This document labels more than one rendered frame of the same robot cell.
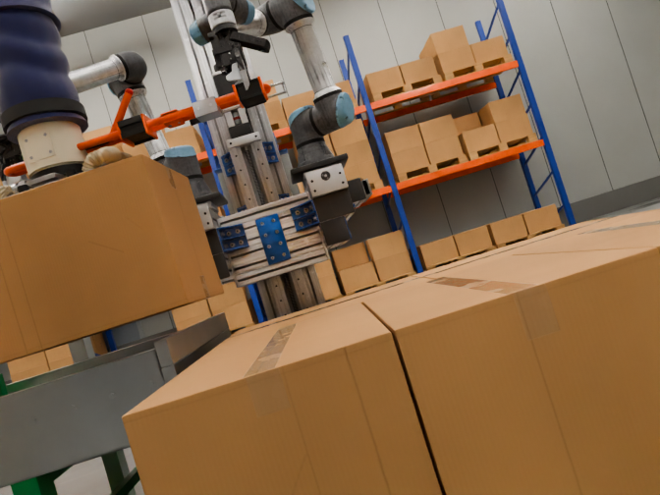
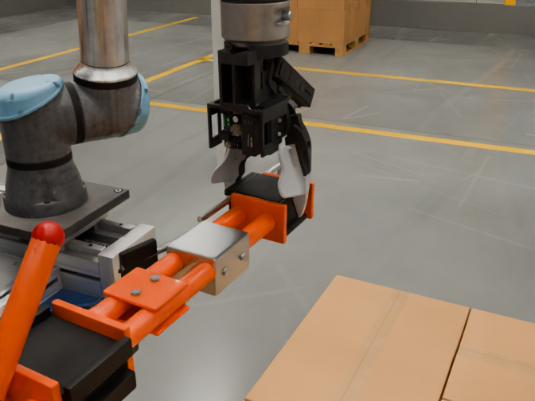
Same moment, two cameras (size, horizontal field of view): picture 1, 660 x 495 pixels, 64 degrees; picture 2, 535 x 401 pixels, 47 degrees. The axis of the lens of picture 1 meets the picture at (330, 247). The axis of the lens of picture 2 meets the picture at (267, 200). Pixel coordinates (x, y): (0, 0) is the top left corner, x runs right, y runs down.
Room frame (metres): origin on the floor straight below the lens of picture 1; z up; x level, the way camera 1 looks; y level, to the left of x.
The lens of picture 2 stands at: (1.20, 0.71, 1.53)
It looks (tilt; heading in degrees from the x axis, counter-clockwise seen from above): 24 degrees down; 298
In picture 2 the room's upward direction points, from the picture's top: straight up
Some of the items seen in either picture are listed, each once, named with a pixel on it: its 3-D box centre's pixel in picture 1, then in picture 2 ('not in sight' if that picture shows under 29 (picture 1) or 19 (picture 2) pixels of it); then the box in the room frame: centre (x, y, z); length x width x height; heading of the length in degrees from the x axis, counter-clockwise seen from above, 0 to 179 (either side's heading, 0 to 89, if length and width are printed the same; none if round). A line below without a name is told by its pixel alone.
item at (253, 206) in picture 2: (250, 92); (273, 206); (1.52, 0.09, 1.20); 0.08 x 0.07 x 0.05; 89
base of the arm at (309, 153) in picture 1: (313, 154); (42, 177); (2.07, -0.05, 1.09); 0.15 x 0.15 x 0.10
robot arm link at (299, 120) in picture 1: (306, 126); (37, 115); (2.07, -0.05, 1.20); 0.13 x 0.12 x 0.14; 61
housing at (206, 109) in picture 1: (207, 109); (208, 256); (1.53, 0.22, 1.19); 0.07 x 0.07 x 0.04; 89
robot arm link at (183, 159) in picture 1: (182, 163); not in sight; (2.04, 0.45, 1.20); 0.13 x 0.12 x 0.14; 39
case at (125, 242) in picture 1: (90, 263); not in sight; (1.54, 0.68, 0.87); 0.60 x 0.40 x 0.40; 89
